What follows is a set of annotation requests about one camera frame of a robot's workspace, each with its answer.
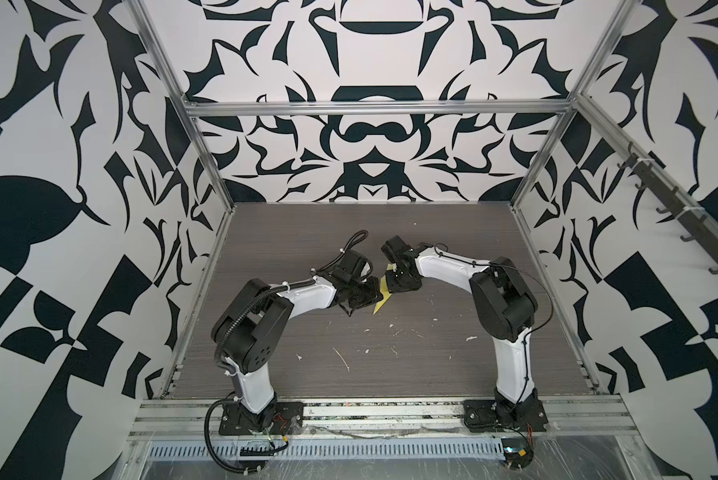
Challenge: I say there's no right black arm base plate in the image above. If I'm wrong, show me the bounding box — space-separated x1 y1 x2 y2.
462 397 548 433

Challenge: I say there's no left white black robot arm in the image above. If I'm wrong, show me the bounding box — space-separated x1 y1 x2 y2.
211 249 382 414

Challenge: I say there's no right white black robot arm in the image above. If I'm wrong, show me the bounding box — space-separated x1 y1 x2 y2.
381 236 538 418

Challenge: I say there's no small green-lit electronics box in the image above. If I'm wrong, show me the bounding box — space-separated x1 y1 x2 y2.
501 437 534 471

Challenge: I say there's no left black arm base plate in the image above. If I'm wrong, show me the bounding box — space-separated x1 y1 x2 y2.
219 399 305 436

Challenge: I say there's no left black corrugated cable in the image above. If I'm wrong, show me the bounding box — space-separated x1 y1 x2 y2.
202 395 291 475

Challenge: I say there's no aluminium front rail frame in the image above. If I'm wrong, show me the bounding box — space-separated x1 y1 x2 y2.
127 395 638 440

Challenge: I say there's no yellow square paper sheet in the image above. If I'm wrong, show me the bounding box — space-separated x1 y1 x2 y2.
373 264 395 314

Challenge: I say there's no black wall hook rail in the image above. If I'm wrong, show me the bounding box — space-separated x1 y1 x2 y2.
618 141 718 275

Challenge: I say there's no white slotted cable duct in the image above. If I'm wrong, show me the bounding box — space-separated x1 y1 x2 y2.
144 437 505 462

